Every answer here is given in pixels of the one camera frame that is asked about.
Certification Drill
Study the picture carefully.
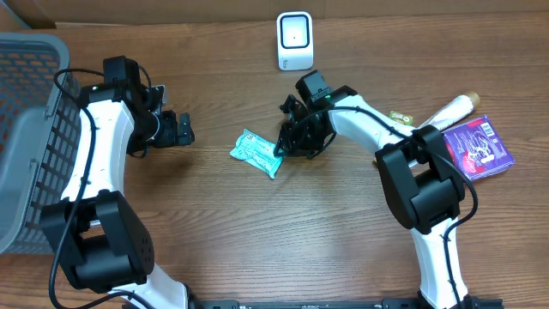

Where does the teal plastic packet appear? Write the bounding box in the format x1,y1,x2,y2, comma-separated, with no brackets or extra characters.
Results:
230,129,282,179

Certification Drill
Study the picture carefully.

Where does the green yellow snack packet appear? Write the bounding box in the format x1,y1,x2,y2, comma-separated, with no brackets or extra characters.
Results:
389,110,413,125

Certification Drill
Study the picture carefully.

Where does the white bamboo print tube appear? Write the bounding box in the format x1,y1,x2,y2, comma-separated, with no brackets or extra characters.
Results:
419,91,480,131

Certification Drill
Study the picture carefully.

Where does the purple Carefree pad pack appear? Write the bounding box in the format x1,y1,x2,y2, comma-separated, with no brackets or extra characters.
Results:
443,115,515,181

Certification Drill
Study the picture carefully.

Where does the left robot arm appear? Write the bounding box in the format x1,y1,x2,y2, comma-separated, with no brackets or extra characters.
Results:
39,56,202,308

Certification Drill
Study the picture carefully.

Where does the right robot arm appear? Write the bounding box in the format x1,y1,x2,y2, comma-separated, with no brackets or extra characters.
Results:
274,70,468,308

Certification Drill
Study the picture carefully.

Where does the white barcode scanner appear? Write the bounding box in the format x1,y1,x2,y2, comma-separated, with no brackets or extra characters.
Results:
276,11,314,71

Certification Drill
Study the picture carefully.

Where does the grey plastic basket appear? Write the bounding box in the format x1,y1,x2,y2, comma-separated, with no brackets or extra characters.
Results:
1,33,81,254

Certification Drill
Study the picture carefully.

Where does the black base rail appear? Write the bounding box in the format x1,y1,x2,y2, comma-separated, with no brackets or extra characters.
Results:
190,297,504,309

